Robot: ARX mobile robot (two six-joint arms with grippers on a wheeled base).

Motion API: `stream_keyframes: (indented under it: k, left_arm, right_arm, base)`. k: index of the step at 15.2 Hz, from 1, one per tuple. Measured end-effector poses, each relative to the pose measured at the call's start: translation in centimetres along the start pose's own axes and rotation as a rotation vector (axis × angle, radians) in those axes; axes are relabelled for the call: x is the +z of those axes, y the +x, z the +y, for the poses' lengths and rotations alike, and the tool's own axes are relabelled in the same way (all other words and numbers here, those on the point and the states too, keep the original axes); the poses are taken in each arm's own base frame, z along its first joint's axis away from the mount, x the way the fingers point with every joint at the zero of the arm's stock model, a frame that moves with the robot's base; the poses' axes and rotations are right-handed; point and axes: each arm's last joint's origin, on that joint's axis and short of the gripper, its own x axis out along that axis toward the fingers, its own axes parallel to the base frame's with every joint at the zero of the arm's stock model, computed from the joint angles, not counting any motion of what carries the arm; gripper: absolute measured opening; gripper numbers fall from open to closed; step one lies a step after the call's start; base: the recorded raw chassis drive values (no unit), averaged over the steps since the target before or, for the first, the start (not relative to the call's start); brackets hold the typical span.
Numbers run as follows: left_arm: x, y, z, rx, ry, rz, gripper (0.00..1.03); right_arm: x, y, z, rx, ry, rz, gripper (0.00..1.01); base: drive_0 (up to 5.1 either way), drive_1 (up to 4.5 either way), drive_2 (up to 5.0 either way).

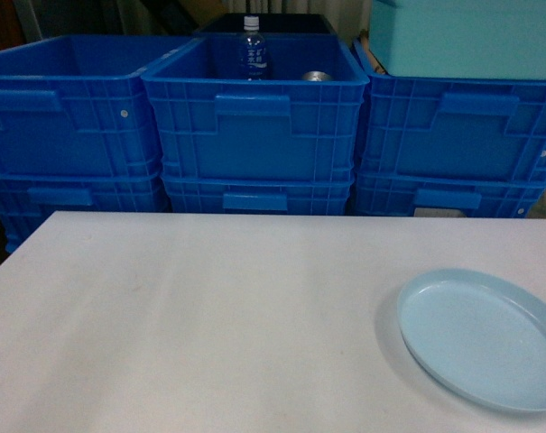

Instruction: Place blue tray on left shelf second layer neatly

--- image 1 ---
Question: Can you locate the light blue round tray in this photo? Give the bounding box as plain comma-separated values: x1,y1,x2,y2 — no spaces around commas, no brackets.
397,269,546,413

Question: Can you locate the blue crate lower middle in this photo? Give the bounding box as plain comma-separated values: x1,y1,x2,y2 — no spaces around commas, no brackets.
162,174,353,216

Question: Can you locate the blue crate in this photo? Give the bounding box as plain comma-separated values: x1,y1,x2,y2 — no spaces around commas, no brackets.
0,173,171,253
162,174,353,216
0,35,188,178
143,34,368,181
352,173,546,218
352,41,546,182

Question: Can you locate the blue crate upper middle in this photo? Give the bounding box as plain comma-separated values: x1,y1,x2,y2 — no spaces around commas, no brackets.
143,34,368,181

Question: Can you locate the blue crate lower right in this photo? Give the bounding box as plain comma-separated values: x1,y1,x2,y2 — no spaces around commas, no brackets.
352,173,546,218

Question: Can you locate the silver metal can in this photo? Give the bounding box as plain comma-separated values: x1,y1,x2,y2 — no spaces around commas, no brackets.
301,70,333,82

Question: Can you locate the blue crate upper right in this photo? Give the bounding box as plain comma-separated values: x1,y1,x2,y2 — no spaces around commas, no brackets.
352,41,546,182

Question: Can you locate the clear water bottle blue label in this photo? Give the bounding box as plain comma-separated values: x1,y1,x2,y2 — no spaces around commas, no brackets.
238,15,269,81

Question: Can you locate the dark crate behind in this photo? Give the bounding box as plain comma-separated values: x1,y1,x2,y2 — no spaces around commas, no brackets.
195,13,337,35

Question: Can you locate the blue crate upper left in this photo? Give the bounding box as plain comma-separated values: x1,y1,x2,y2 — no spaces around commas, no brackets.
0,35,188,178

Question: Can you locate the blue crate lower left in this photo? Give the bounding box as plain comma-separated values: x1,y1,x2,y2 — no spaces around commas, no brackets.
0,173,171,253

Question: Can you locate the teal foam box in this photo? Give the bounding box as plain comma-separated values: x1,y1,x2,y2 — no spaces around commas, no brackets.
369,1,546,80

